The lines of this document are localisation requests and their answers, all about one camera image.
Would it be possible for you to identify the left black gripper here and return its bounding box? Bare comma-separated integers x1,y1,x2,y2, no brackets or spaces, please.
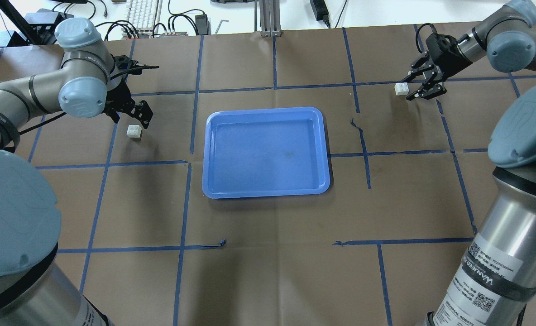
104,55,154,129

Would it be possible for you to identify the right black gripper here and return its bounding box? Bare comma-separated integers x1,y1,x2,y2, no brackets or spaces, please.
407,33,472,101

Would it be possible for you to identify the white block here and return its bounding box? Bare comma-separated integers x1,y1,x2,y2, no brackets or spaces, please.
126,125,143,139
394,82,410,96

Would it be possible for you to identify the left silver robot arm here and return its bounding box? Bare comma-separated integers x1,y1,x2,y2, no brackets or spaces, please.
0,17,154,326

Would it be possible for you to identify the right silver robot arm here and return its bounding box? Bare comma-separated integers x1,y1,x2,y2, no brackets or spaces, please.
402,0,536,326

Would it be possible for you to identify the blue plastic tray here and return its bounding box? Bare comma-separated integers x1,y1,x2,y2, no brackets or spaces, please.
202,107,330,199

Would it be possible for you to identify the white keyboard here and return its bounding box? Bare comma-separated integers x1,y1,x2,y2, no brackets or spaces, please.
123,0,163,37

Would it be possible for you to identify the black box device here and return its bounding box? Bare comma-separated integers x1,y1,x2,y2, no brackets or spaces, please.
24,8,74,45

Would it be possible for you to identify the black power adapter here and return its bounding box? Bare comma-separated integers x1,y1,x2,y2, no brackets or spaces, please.
309,0,330,25

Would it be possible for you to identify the aluminium profile post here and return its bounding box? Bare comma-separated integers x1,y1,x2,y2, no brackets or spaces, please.
258,0,282,38

